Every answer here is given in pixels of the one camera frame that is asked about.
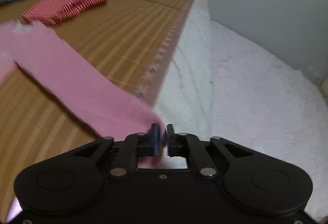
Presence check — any folded red striped garment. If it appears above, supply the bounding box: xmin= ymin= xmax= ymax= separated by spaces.
xmin=22 ymin=0 xmax=108 ymax=26

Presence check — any pink sweatshirt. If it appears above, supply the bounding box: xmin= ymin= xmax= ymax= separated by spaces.
xmin=0 ymin=18 xmax=170 ymax=169

